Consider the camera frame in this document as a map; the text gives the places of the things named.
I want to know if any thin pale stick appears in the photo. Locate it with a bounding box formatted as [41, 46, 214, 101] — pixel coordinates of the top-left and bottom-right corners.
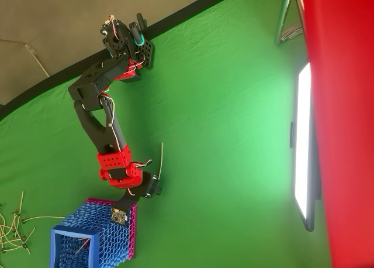
[157, 142, 164, 181]

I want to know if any blue and pink lattice basket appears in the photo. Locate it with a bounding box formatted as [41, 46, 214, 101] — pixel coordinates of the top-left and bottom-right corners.
[50, 197, 137, 268]

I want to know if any green cloth with black edge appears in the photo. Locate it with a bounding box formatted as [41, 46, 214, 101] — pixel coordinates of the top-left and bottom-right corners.
[0, 0, 333, 268]

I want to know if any black flat LED light panel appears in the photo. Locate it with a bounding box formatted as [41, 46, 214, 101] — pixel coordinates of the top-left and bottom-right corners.
[289, 61, 322, 232]

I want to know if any red blurred foreground object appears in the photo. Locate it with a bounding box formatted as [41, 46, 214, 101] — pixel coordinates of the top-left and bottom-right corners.
[299, 0, 374, 268]

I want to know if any chrome tube stand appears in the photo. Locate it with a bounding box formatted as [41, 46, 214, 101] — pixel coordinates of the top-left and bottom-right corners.
[273, 0, 305, 46]

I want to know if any black gripper camera mount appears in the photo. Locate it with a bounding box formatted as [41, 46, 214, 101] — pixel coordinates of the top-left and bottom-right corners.
[110, 188, 141, 226]

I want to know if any black clamp with teal ring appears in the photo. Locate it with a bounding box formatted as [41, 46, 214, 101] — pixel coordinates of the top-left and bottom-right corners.
[128, 12, 147, 47]

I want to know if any thin white cable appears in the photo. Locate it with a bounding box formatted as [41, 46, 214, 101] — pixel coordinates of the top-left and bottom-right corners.
[0, 39, 50, 78]

